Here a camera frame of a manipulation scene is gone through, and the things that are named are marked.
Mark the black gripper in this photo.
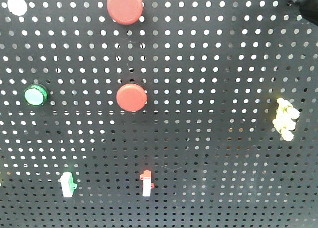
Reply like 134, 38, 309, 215
299, 0, 318, 26

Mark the upper red round button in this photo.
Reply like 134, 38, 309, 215
107, 0, 143, 25

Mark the red round button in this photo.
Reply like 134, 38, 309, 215
107, 0, 143, 25
116, 83, 147, 112

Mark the lower red round button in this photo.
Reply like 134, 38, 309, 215
116, 83, 147, 112

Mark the black perforated pegboard panel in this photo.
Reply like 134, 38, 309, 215
0, 0, 318, 228

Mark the green round push button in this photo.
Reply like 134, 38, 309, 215
23, 84, 49, 106

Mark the white red toggle switch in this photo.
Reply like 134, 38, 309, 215
140, 170, 154, 197

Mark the white green toggle switch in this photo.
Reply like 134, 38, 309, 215
60, 172, 77, 198

